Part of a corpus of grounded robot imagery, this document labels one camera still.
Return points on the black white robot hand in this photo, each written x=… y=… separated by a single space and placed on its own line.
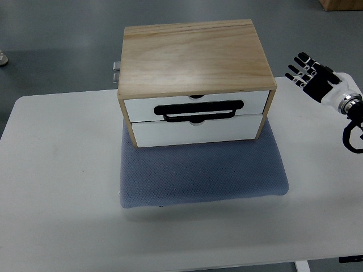
x=321 y=83

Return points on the white lower drawer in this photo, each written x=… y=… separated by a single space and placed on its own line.
x=162 y=133

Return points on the white table leg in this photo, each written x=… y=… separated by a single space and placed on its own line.
x=302 y=266

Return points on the cardboard box corner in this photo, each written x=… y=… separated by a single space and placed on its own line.
x=341 y=5

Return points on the wooden drawer cabinet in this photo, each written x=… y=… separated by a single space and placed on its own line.
x=193 y=59

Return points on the black table control panel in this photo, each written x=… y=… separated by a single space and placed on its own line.
x=351 y=259

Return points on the metal clamp behind cabinet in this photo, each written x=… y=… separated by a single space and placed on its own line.
x=116 y=71

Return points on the blue-grey mesh cushion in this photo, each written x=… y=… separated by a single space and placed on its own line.
x=206 y=172

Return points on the white drawer black handle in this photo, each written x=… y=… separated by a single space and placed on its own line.
x=155 y=109

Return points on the white shoe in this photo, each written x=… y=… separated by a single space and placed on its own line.
x=3 y=59

